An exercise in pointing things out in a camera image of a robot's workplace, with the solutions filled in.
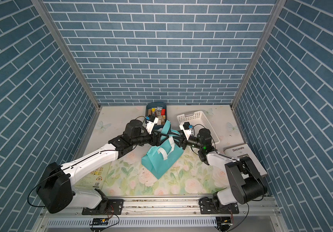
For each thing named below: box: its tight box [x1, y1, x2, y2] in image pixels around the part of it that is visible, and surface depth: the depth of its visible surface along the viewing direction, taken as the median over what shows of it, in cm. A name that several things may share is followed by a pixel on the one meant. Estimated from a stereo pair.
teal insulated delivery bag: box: [141, 119, 184, 180], surface depth 78 cm
